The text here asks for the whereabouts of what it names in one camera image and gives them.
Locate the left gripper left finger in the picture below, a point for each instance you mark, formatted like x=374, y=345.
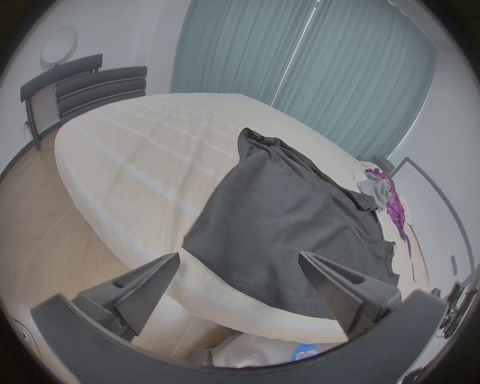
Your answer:
x=150, y=285

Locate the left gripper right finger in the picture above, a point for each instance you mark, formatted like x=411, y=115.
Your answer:
x=337, y=292

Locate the black T-shirt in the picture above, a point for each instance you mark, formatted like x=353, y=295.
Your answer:
x=277, y=225

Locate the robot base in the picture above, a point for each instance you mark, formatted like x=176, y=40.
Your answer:
x=255, y=352

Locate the bed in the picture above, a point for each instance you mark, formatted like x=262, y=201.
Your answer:
x=150, y=150

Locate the purple satin garment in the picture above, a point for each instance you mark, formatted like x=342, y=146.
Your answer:
x=395, y=204

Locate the grey garment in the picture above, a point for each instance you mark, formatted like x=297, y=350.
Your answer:
x=377, y=191

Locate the white printed pillow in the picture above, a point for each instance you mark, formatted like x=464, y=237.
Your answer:
x=369, y=165

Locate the blue-green curtain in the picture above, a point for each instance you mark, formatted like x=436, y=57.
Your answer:
x=360, y=75
x=232, y=48

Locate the black dressing table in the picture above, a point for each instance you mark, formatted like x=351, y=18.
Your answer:
x=56, y=75

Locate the round white mirror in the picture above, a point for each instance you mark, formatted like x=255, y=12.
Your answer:
x=58, y=47

